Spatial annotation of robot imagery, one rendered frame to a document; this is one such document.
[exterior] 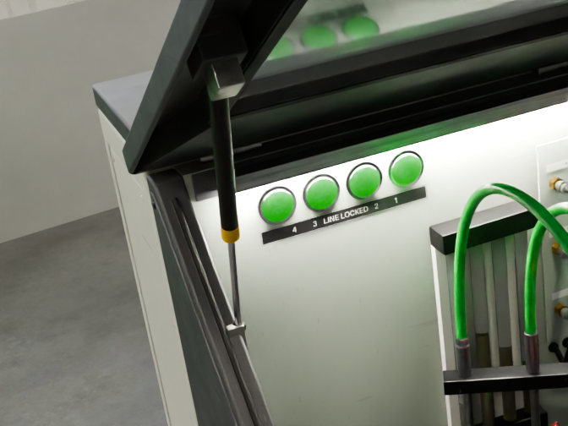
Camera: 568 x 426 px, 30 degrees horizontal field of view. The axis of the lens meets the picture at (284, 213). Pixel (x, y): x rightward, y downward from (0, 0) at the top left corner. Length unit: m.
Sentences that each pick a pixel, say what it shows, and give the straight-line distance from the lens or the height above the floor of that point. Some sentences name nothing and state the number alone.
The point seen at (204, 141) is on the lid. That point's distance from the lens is 1.21.
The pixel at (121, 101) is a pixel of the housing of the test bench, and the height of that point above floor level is 1.50.
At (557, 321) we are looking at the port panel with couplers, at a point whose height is 1.08.
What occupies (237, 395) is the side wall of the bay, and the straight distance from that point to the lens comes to 1.18.
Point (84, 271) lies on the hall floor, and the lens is 4.59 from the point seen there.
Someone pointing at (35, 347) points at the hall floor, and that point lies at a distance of 4.09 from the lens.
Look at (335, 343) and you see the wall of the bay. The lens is 1.44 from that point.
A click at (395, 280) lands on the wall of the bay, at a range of 1.44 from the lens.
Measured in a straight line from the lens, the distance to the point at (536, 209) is 1.14.
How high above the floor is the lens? 1.90
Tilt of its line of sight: 23 degrees down
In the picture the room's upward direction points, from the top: 9 degrees counter-clockwise
